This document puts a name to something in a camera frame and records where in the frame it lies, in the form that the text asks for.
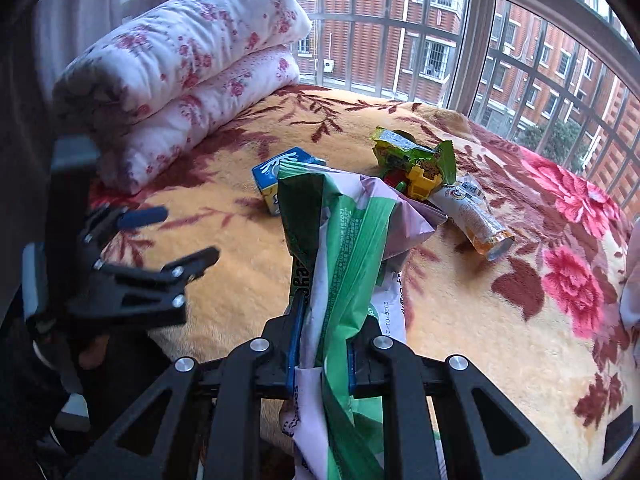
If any green plastic snack bag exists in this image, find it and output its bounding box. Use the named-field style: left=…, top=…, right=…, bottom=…
left=278, top=162, right=446, bottom=479

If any yellow toy truck cab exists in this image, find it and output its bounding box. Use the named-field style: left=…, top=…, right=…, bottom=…
left=407, top=164, right=442, bottom=202

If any red toy car chassis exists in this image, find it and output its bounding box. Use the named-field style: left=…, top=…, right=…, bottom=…
left=382, top=169, right=409, bottom=194

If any person's left hand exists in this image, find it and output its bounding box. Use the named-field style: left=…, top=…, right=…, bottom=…
left=78, top=335, right=110, bottom=370

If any folded pink floral quilt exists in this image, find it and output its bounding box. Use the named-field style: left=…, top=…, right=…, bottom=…
left=52, top=0, right=311, bottom=195

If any small blue white carton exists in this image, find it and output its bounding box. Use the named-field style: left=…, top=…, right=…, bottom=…
left=252, top=146, right=326, bottom=216

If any green yellow snack wrapper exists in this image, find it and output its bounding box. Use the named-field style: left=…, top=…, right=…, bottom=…
left=372, top=127, right=457, bottom=184

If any floral plush bed blanket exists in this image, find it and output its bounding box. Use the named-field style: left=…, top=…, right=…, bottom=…
left=90, top=86, right=639, bottom=479

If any sheer white curtain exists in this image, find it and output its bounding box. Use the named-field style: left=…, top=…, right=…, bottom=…
left=34, top=0, right=167, bottom=101

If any metal window security grille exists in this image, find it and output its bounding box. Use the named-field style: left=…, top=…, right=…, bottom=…
left=293, top=0, right=639, bottom=214

